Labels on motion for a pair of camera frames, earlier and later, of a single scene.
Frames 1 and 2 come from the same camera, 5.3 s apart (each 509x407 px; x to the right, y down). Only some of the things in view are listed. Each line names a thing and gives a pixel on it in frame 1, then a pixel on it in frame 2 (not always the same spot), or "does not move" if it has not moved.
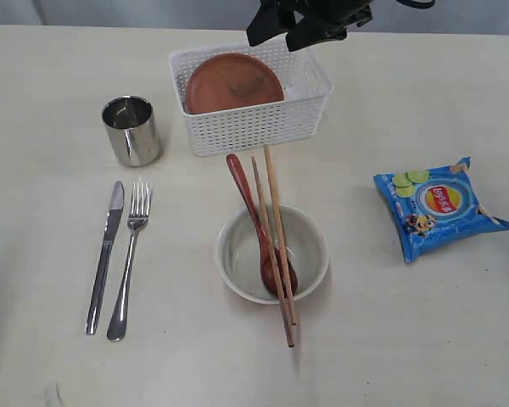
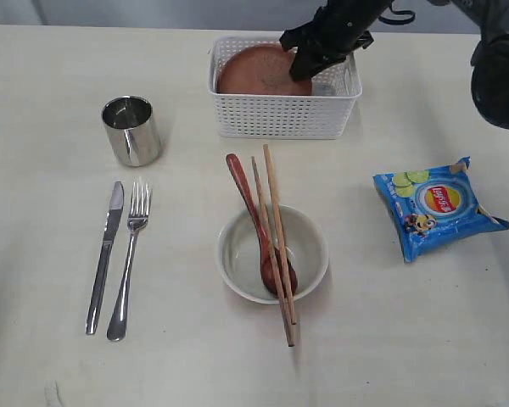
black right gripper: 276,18 -> 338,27
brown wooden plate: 232,80 -> 260,69
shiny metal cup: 133,131 does not move
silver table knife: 114,218 does not move
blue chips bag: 435,206 does not move
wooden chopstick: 272,252 does not move
